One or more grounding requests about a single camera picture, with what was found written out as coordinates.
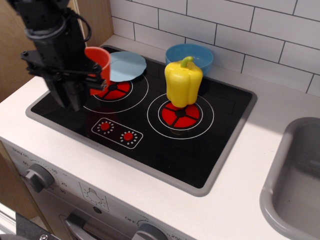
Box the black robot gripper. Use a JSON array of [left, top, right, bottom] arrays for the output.
[[8, 0, 102, 112]]

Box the red plastic cup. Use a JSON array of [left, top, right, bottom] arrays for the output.
[[84, 46, 111, 96]]

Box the light blue plate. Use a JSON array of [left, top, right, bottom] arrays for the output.
[[110, 51, 147, 83]]

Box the black toy stovetop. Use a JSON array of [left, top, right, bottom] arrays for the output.
[[26, 58, 257, 197]]

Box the grey timer knob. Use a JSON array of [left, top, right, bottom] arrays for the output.
[[25, 164, 55, 193]]

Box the yellow toy bell pepper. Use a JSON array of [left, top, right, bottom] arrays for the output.
[[164, 56, 203, 108]]

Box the blue plastic bowl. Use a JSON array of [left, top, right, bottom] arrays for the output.
[[165, 43, 214, 76]]

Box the black base with screw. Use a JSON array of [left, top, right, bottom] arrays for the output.
[[0, 212, 59, 240]]

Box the grey temperature knob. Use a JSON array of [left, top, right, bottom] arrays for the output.
[[132, 223, 168, 240]]

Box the grey sink basin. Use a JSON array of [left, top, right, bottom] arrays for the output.
[[259, 117, 320, 240]]

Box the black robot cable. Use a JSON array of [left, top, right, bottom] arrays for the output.
[[24, 9, 93, 43]]

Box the grey oven door handle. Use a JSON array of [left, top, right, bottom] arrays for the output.
[[65, 213, 96, 240]]

